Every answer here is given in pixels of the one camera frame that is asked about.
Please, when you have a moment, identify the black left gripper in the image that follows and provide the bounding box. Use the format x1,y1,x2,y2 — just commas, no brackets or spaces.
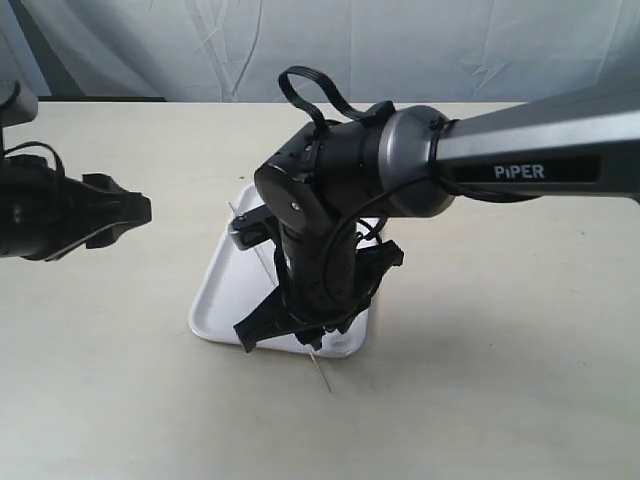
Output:
1,154,152,261

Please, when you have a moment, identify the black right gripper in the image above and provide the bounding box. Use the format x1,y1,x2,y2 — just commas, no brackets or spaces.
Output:
233,219,404,353

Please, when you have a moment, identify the thin metal skewer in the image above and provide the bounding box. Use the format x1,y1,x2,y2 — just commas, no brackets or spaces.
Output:
227,201,333,394

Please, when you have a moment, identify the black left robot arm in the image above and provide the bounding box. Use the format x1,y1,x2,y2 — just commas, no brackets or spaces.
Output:
1,79,152,262

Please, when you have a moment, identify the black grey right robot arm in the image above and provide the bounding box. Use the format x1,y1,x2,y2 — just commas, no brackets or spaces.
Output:
230,83,639,351

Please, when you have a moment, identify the white rectangular plastic tray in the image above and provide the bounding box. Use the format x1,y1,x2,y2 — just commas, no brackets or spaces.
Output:
189,184,374,358

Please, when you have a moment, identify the white backdrop curtain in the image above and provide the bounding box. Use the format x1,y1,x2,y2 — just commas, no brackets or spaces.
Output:
1,1,639,103

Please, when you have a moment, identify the black flat ribbon cable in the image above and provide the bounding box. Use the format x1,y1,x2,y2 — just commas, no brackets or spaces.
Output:
277,65,396,136

